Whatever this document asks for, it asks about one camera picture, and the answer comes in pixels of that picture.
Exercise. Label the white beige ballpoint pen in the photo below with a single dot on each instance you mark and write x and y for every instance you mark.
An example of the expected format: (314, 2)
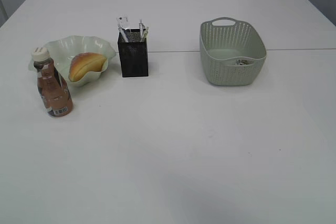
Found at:
(145, 33)

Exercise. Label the grey grip ballpoint pen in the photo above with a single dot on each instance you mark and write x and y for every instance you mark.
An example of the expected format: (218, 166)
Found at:
(141, 28)

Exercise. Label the paper piece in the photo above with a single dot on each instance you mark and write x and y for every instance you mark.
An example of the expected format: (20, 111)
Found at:
(242, 62)

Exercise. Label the blue grip ballpoint pen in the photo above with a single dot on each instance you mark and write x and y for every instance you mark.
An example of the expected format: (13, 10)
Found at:
(122, 32)

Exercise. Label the clear plastic ruler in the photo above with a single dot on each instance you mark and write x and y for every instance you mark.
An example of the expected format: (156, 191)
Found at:
(123, 22)

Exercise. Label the bread bun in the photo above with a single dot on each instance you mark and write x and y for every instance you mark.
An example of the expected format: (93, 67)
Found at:
(83, 63)

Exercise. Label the brown Nescafe coffee bottle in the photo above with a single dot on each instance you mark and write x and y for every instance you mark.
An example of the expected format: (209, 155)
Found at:
(51, 85)

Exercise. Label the black mesh pen holder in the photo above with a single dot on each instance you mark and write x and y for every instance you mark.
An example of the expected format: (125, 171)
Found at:
(133, 54)

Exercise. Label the light green woven basket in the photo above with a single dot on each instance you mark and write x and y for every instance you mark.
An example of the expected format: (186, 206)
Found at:
(223, 41)

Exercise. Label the pale green wavy plate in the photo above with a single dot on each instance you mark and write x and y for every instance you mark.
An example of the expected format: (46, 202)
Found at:
(63, 51)

